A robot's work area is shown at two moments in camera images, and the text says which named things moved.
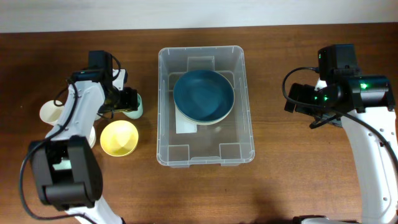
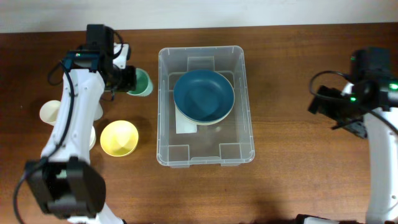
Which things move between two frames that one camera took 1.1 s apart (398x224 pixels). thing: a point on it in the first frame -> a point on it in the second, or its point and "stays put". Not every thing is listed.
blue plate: (203, 95) stays put
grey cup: (98, 117) stays put
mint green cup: (136, 114) -> (144, 84)
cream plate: (201, 122) stays put
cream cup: (50, 112) stays put
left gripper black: (129, 100) -> (129, 82)
